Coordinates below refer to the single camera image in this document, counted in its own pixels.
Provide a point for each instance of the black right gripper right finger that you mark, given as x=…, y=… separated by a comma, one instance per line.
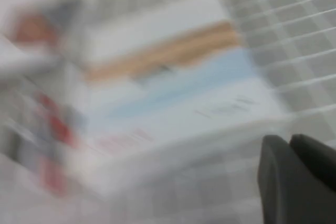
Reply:
x=317, y=155

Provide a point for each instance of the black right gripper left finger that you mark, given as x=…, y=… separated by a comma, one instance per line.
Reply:
x=278, y=187

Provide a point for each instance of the brochure with orange robot arm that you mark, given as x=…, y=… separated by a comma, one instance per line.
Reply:
x=29, y=30

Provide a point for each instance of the red gel pen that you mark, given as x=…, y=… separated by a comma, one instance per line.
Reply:
x=59, y=127

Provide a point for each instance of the white brochure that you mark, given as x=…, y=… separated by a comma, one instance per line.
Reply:
x=157, y=166

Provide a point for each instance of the grey checked tablecloth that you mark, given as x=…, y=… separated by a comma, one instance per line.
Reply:
x=288, y=24

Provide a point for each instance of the brochure with desert photo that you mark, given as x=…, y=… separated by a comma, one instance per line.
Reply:
x=170, y=37

